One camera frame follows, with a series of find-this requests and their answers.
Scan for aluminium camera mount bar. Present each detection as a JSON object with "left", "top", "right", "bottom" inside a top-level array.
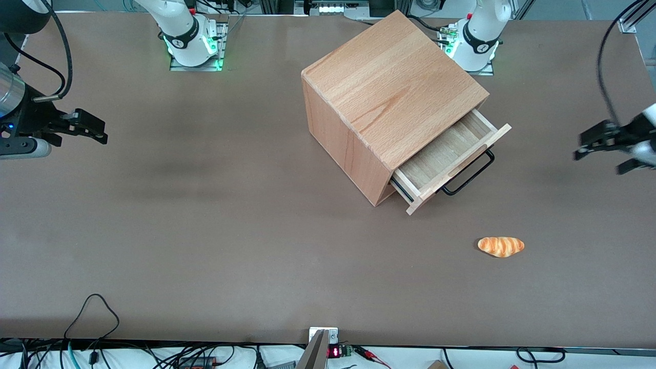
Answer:
[{"left": 296, "top": 327, "right": 339, "bottom": 369}]

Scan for orange toy bread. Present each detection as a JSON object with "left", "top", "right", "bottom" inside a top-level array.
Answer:
[{"left": 478, "top": 236, "right": 525, "bottom": 258}]

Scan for white power strip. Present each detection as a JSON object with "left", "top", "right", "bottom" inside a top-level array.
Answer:
[{"left": 318, "top": 2, "right": 360, "bottom": 15}]

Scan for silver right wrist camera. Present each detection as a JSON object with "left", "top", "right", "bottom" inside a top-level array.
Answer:
[{"left": 0, "top": 137, "right": 52, "bottom": 160}]

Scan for orange and black device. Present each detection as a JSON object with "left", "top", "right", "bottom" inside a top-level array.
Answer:
[{"left": 177, "top": 355, "right": 221, "bottom": 369}]

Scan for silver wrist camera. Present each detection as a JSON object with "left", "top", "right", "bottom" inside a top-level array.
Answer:
[
  {"left": 0, "top": 137, "right": 52, "bottom": 160},
  {"left": 617, "top": 141, "right": 656, "bottom": 175}
]

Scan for coiled black cable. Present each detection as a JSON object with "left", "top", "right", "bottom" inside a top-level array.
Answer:
[{"left": 515, "top": 347, "right": 567, "bottom": 364}]

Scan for short black right arm cable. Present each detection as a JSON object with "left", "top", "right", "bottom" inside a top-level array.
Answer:
[{"left": 3, "top": 32, "right": 67, "bottom": 83}]

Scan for black cable behind cabinet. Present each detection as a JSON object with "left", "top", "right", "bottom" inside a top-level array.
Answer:
[{"left": 407, "top": 14, "right": 453, "bottom": 40}]

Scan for wooden drawer with black handle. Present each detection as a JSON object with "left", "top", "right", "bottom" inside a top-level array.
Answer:
[{"left": 389, "top": 108, "right": 512, "bottom": 216}]

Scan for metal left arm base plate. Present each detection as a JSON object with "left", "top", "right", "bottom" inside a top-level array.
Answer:
[{"left": 438, "top": 23, "right": 496, "bottom": 77}]

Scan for looped black cable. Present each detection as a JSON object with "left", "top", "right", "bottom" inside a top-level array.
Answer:
[{"left": 64, "top": 293, "right": 120, "bottom": 355}]

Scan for aluminium frame profile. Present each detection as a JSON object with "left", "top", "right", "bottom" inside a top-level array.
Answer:
[{"left": 618, "top": 0, "right": 656, "bottom": 34}]

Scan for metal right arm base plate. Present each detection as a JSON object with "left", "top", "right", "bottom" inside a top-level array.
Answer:
[{"left": 169, "top": 14, "right": 229, "bottom": 72}]

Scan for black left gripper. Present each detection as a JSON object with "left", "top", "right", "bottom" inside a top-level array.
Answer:
[{"left": 573, "top": 113, "right": 656, "bottom": 161}]

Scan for long black right arm cable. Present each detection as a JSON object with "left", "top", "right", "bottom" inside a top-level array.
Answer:
[{"left": 33, "top": 0, "right": 73, "bottom": 101}]

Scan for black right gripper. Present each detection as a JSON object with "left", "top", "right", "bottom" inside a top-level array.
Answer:
[{"left": 0, "top": 84, "right": 109, "bottom": 148}]

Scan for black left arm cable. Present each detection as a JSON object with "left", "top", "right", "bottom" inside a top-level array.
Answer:
[{"left": 596, "top": 0, "right": 647, "bottom": 127}]

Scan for wooden drawer cabinet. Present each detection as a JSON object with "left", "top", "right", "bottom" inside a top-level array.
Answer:
[{"left": 301, "top": 9, "right": 490, "bottom": 207}]

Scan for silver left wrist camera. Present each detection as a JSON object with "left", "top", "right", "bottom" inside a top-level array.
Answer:
[{"left": 617, "top": 141, "right": 656, "bottom": 175}]

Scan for red and black clip leads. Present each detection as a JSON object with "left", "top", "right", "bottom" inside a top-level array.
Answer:
[{"left": 353, "top": 345, "right": 393, "bottom": 369}]

